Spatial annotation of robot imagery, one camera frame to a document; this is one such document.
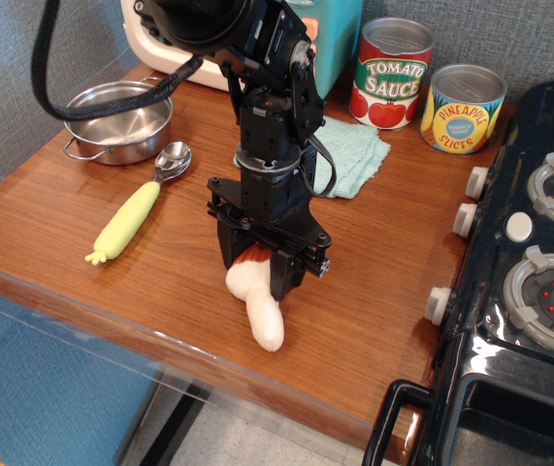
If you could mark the spoon with yellow-green handle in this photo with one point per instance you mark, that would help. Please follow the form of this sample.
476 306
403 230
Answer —
170 163

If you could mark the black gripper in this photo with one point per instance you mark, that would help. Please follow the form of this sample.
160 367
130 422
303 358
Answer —
268 206

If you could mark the light blue folded cloth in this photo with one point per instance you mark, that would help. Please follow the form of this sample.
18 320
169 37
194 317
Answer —
347 156

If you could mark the pineapple slices can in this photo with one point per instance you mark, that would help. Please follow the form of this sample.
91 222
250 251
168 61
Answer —
463 106

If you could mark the toy teal cream microwave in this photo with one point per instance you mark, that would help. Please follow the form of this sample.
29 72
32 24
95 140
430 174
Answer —
332 26

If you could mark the plush white brown mushroom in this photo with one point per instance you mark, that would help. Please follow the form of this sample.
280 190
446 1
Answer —
249 280

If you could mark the small stainless steel pot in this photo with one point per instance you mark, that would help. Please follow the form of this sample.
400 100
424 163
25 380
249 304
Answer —
122 139

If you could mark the black toy stove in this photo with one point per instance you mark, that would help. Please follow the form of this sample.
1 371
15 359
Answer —
492 397

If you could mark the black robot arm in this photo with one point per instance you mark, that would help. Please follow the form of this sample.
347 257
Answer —
263 51

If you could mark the tomato sauce can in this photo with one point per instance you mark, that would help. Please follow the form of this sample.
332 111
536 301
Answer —
393 61

